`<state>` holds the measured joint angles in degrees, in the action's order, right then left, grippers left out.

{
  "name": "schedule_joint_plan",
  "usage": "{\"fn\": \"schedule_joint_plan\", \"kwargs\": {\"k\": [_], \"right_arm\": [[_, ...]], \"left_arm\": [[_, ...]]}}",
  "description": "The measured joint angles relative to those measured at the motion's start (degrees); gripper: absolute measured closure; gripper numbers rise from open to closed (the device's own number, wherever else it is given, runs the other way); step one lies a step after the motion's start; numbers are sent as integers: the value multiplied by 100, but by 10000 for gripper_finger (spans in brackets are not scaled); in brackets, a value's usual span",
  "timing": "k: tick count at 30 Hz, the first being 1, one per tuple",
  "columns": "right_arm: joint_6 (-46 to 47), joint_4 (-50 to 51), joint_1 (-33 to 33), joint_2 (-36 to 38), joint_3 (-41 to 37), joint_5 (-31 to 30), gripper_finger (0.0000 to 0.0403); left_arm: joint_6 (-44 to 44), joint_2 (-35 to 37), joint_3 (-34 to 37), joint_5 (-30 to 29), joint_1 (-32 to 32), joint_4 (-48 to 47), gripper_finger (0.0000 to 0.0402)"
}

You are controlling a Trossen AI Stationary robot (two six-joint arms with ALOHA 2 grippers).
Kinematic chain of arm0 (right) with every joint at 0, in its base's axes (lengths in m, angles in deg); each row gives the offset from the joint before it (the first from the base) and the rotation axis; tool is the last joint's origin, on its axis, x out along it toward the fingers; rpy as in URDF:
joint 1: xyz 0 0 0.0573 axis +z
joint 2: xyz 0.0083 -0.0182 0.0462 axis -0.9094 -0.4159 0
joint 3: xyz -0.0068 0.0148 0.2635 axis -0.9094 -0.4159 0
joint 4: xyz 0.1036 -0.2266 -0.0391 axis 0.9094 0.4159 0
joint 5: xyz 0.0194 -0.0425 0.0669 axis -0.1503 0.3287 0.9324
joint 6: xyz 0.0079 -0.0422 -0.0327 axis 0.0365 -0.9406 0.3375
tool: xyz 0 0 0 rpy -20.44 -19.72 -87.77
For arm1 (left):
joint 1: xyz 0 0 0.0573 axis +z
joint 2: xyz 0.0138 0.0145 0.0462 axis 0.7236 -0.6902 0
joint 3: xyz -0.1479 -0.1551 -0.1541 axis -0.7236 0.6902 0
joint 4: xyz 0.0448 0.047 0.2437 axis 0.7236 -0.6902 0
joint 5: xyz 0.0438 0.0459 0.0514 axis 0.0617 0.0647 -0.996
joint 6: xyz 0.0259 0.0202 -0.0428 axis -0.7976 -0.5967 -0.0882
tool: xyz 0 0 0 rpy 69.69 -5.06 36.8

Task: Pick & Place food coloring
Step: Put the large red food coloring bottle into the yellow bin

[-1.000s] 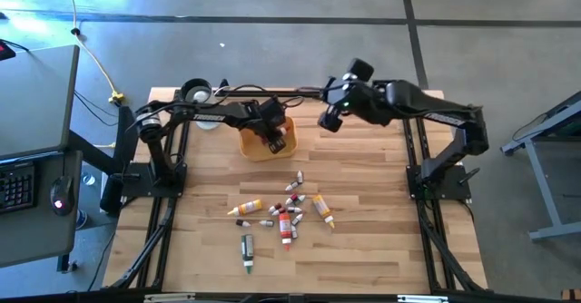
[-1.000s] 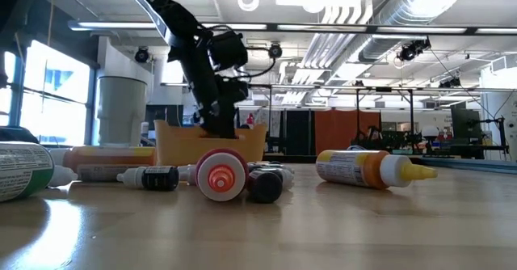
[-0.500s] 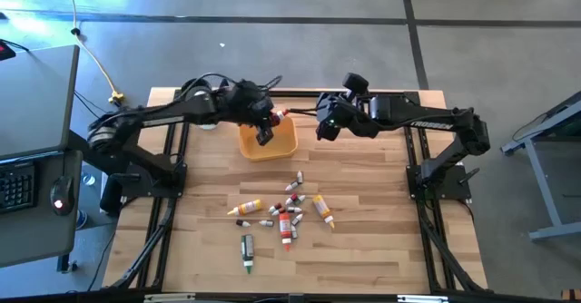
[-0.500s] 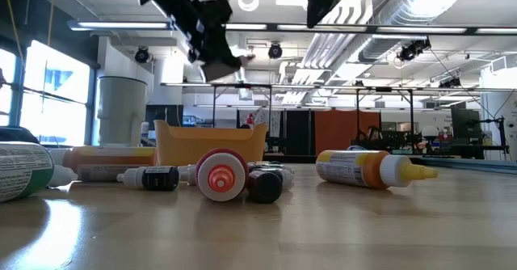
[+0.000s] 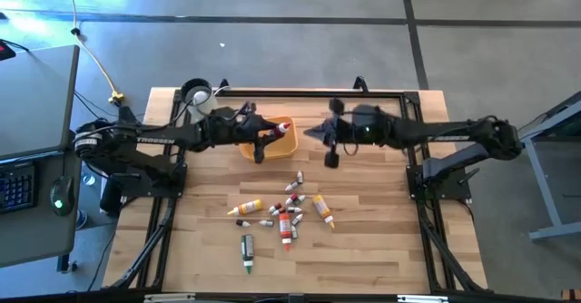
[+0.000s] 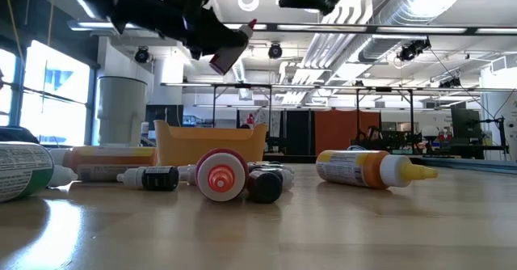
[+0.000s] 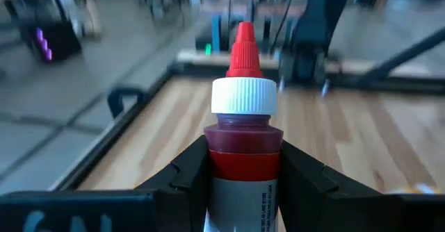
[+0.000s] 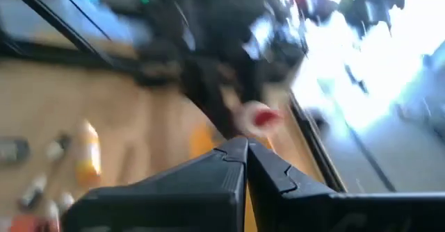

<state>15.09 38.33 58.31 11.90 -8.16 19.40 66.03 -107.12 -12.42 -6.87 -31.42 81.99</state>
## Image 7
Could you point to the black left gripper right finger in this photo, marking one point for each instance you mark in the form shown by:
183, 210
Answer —
347, 211

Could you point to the large red food colouring bottle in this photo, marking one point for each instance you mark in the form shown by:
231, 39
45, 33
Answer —
243, 138

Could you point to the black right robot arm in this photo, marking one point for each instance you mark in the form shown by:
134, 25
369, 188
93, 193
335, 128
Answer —
323, 16

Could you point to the black aluminium table frame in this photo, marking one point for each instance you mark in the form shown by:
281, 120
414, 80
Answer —
400, 84

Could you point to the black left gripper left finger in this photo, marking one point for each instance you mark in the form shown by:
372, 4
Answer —
104, 211

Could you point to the computer tower with purple lights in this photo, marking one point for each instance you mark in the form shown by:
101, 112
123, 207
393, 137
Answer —
59, 41

